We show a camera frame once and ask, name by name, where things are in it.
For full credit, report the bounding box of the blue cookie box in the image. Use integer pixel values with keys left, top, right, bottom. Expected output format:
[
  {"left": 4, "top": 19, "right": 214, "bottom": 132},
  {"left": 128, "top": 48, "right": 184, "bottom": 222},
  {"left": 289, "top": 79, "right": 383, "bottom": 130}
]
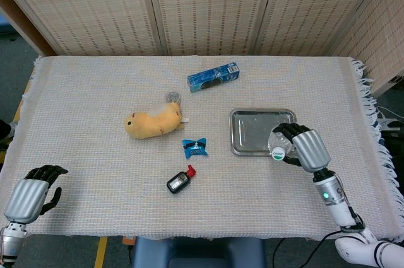
[{"left": 187, "top": 61, "right": 241, "bottom": 93}]

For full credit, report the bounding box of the black bottle red cap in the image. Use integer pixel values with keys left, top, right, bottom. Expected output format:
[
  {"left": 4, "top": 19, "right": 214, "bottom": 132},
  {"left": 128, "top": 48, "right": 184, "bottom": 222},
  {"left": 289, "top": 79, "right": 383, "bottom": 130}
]
[{"left": 166, "top": 164, "right": 197, "bottom": 194}]

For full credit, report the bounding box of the metal rectangular tray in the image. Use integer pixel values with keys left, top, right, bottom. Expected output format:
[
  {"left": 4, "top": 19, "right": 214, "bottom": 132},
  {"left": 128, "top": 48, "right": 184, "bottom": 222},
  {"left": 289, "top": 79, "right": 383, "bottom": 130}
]
[{"left": 229, "top": 108, "right": 299, "bottom": 157}]

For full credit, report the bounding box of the beige folding screen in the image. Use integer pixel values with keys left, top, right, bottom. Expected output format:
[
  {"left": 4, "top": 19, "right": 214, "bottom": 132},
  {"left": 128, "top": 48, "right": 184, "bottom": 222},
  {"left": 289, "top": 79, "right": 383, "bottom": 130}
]
[{"left": 0, "top": 0, "right": 404, "bottom": 98}]

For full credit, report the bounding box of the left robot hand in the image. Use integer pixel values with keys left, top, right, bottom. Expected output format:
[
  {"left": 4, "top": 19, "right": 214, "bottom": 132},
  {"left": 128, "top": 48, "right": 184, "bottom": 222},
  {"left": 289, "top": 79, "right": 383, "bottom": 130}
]
[{"left": 3, "top": 164, "right": 69, "bottom": 224}]

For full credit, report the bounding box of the blue chair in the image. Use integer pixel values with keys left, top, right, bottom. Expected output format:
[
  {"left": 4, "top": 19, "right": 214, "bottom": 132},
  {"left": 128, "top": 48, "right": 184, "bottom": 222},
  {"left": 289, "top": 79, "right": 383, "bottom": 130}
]
[{"left": 131, "top": 236, "right": 268, "bottom": 268}]

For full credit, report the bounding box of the white woven tablecloth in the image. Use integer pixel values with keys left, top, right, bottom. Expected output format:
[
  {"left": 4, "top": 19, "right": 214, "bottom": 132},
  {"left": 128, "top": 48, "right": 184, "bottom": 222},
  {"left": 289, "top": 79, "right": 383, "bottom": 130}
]
[{"left": 0, "top": 55, "right": 404, "bottom": 244}]

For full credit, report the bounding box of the transparent plastic bottle white cap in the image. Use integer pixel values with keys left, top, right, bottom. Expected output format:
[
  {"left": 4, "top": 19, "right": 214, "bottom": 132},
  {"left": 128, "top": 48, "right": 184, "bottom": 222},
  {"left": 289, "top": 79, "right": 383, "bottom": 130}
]
[{"left": 267, "top": 127, "right": 297, "bottom": 163}]

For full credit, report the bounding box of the yellow plush toy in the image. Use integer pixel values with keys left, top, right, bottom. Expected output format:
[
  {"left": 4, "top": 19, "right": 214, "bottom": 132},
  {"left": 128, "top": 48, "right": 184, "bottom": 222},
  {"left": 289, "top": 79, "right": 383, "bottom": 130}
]
[{"left": 124, "top": 102, "right": 190, "bottom": 140}]

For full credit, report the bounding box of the blue snack packet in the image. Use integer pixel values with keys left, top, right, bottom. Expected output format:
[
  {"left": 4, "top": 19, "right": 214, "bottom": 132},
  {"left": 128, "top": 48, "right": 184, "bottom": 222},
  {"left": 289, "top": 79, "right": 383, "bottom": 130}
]
[{"left": 182, "top": 137, "right": 210, "bottom": 158}]

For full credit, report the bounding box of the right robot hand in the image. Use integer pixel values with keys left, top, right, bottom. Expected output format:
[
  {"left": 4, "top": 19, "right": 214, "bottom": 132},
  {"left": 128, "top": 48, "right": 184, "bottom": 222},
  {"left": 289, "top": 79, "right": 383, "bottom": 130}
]
[{"left": 272, "top": 122, "right": 331, "bottom": 173}]

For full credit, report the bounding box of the black cable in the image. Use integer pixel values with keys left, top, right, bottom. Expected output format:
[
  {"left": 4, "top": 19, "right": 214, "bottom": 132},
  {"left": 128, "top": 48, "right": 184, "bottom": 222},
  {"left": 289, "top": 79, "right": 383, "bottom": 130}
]
[{"left": 272, "top": 231, "right": 343, "bottom": 268}]

